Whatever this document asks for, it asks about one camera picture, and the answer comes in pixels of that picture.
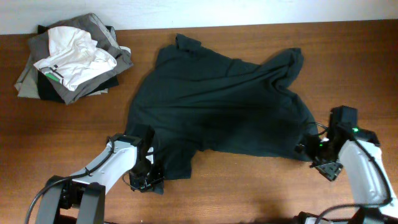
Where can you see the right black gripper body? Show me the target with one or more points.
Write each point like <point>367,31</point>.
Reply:
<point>313,149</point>

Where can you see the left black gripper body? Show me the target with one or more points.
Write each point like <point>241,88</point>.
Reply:
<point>145,179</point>

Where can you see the dark green t-shirt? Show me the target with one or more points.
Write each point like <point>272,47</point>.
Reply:
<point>197,99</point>

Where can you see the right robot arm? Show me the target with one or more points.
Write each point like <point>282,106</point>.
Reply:
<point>348,147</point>

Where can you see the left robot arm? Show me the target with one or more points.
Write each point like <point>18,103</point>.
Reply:
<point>80,197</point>

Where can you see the white folded shirt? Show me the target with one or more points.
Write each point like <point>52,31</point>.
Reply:
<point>74,57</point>

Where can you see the light grey folded garment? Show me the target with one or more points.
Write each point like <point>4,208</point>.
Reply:
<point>26,84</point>

